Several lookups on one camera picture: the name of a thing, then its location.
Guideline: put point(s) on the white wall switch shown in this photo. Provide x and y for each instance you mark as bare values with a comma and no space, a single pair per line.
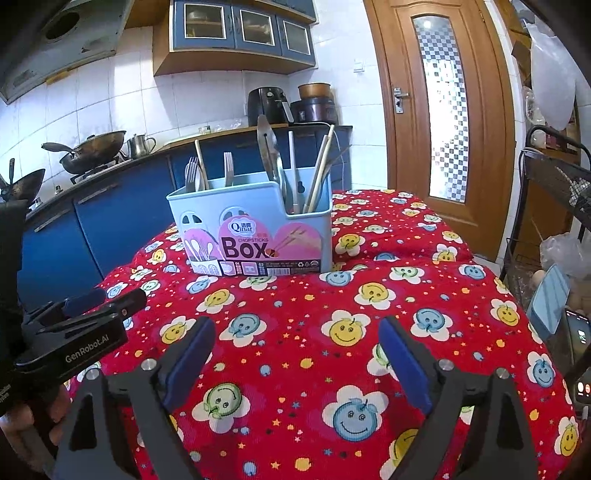
358,66

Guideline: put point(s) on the gas stove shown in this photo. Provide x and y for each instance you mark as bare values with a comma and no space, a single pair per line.
92,174

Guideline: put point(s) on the person's left hand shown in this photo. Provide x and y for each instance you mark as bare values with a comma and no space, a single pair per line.
57,406

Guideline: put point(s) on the red printed tablecloth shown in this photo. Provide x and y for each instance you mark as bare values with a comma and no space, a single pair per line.
300,323

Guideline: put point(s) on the light blue packet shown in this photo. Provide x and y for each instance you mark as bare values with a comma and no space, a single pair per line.
547,304

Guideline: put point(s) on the black rice cooker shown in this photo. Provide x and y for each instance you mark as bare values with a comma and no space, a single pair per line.
314,110

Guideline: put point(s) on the metal pitcher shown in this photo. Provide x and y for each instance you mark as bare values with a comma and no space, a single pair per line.
138,147

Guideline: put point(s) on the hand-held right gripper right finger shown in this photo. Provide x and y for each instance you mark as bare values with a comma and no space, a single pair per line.
406,364

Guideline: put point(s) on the white plastic bag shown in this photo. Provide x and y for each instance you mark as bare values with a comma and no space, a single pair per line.
551,83

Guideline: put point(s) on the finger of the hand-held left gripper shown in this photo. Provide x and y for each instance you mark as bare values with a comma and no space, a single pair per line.
131,302
85,297

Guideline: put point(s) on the blue kitchen base cabinet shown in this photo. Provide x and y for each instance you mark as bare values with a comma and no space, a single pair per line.
115,217

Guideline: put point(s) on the blue wall cabinet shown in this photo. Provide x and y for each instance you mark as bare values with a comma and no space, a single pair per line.
207,18

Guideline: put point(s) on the black metal rack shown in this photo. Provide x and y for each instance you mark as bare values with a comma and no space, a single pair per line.
563,180

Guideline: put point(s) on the small dark wok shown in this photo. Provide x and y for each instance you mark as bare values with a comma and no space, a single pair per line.
27,184

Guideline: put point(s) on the wooden shelf unit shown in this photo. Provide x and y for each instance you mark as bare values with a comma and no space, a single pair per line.
519,50

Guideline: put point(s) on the wooden door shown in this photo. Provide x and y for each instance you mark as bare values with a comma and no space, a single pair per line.
383,138

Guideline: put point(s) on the black air fryer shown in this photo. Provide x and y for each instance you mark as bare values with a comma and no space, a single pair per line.
263,106

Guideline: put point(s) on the large dark wok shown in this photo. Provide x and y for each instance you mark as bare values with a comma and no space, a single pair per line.
97,147

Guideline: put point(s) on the grey range hood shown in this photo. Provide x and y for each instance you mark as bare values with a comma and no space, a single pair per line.
46,60

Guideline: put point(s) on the light blue utensil box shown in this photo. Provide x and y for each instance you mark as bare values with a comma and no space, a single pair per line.
207,207

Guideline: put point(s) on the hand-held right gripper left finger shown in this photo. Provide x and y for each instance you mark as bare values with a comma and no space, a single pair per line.
189,364

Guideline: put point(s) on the clear plastic bag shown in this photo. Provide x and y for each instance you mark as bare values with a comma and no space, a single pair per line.
561,251

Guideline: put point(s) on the brown pot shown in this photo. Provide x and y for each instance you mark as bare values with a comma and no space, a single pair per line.
314,91

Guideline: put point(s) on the black spoon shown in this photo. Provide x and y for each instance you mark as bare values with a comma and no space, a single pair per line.
339,157

